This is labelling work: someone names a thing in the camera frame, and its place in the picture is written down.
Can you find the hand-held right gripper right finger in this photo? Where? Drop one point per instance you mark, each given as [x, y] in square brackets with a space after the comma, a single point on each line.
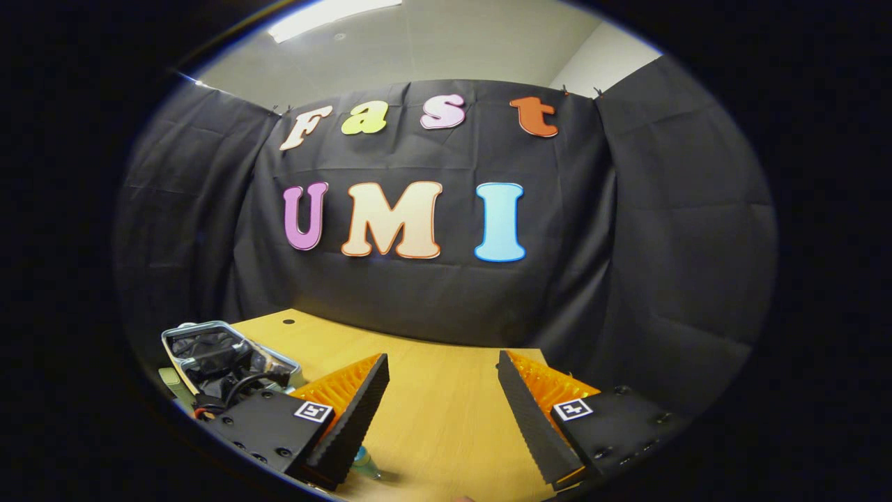
[533, 418]

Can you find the pale blue suitcase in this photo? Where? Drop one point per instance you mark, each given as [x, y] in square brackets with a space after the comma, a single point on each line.
[202, 355]

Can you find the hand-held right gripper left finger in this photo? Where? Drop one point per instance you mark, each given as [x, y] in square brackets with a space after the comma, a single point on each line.
[355, 425]

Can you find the blue glass bottle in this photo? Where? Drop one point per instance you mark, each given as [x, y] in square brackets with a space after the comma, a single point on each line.
[364, 461]

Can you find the ceiling light panel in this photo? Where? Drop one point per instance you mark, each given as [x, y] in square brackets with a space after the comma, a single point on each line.
[327, 14]

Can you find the black backdrop cloth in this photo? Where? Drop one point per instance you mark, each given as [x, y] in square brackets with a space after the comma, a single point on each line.
[432, 293]

